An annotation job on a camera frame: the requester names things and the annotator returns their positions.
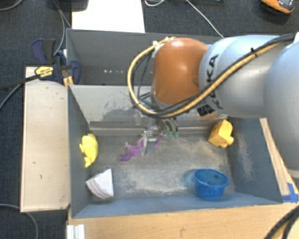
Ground purple toy animal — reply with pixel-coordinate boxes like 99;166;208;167
119;135;163;162

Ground yellow toy block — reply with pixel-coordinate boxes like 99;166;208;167
207;119;235;149

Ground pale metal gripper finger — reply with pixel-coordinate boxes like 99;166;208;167
141;130;149;156
147;137;157;156

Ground pale wood flat board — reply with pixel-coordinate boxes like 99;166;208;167
19;66;72;213

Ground white striped wedge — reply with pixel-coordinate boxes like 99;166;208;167
85;168;115;200

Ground yellow toy fish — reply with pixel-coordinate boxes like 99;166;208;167
79;133;99;168

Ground blue plastic bowl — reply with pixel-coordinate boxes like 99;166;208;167
193;168;230;200

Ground grey metal bin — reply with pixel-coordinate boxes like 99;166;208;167
65;28;284;220

